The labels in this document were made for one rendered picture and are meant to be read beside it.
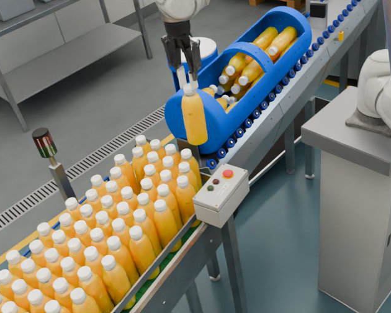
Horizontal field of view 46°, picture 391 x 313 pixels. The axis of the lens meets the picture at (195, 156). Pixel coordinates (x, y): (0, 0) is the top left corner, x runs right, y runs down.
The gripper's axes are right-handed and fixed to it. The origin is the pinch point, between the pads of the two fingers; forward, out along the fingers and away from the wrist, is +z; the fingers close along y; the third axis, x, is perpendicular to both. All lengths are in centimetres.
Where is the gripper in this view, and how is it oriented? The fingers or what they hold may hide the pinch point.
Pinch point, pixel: (187, 79)
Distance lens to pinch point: 146.9
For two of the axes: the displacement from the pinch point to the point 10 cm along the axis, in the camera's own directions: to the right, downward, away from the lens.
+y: -8.2, -2.6, 5.2
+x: -5.6, 5.9, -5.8
